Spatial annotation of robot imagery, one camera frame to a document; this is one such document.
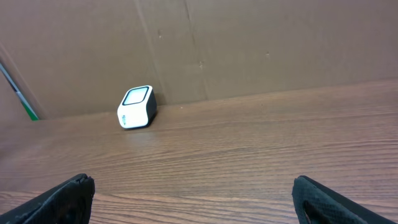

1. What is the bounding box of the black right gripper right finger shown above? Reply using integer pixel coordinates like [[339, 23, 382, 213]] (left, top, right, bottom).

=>
[[292, 175, 395, 224]]

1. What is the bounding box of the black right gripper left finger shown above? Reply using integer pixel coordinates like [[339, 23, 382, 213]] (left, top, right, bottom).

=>
[[1, 174, 95, 224]]

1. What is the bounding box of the white barcode scanner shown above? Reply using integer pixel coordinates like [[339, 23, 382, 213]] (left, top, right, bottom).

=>
[[117, 85, 157, 129]]

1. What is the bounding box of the dark mesh basket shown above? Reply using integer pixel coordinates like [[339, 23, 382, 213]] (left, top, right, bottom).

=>
[[1, 65, 39, 121]]

